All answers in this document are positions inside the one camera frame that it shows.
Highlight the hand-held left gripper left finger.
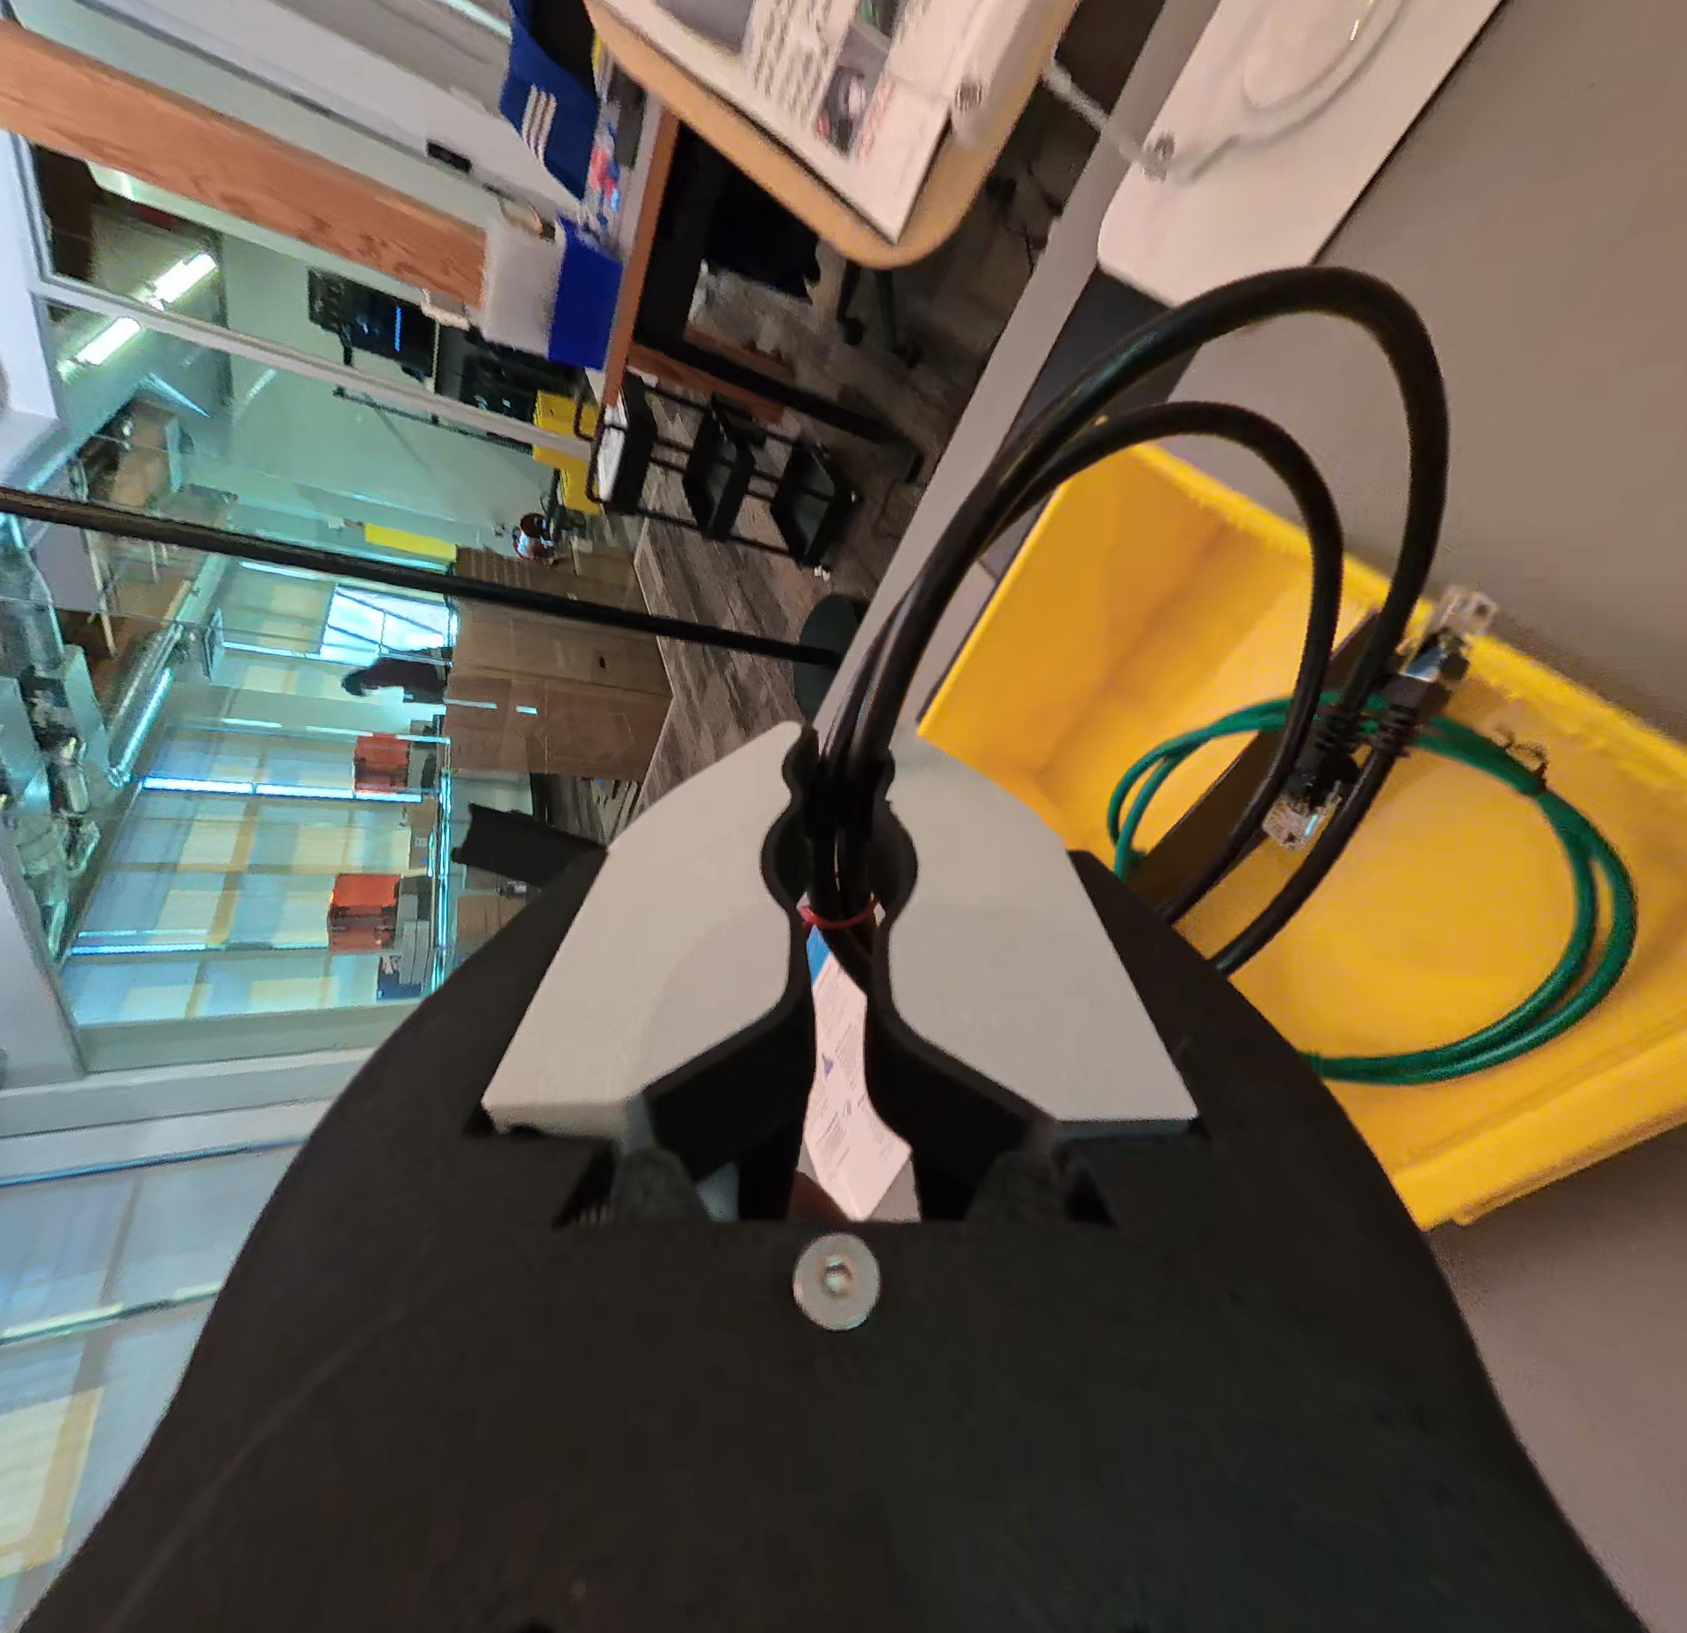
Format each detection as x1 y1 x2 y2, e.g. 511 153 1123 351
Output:
480 720 822 1141

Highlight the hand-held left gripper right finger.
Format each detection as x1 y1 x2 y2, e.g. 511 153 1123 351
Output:
863 747 1198 1134

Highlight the black ethernet cable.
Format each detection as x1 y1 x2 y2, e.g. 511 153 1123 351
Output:
796 267 1504 989

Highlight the yellow plastic bin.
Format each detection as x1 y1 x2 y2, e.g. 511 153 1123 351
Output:
915 443 1687 1229

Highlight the green ethernet cable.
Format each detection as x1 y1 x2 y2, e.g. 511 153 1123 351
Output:
1107 710 1639 1084

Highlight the white printed label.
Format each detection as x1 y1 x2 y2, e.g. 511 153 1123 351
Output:
794 926 921 1223

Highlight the black pole stand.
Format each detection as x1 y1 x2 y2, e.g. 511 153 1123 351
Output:
0 483 901 715

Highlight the black rolling cart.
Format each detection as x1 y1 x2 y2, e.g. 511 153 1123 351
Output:
585 372 864 569

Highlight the blue storage bin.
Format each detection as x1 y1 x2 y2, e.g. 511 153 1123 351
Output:
501 0 606 204
546 214 624 369

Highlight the wooden edged work table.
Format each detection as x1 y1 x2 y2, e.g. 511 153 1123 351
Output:
599 109 924 474

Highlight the white lamp base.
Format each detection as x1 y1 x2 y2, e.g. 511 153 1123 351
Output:
949 0 1545 309

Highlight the printed instruction sheet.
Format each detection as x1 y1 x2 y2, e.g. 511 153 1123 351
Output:
532 0 1056 244

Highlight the wooden post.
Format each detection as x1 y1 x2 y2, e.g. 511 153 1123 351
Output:
0 17 492 309

